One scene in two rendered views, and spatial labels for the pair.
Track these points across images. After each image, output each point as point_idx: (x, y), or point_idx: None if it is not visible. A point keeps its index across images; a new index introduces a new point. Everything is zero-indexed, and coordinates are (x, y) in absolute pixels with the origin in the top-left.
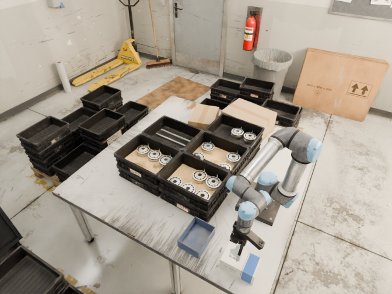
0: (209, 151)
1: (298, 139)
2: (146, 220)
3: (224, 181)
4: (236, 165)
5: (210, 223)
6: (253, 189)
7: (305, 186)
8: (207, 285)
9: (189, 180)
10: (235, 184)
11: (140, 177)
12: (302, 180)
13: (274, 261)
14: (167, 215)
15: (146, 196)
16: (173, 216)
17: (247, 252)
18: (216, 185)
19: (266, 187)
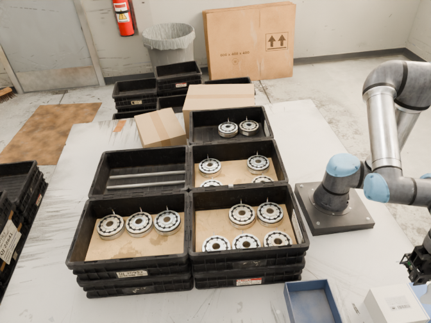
0: (217, 172)
1: (417, 71)
2: None
3: (294, 200)
4: (284, 169)
5: (303, 277)
6: (421, 179)
7: None
8: None
9: (231, 231)
10: (391, 184)
11: (145, 277)
12: (341, 152)
13: None
14: (233, 311)
15: (170, 304)
16: (244, 306)
17: (404, 284)
18: (279, 214)
19: (352, 177)
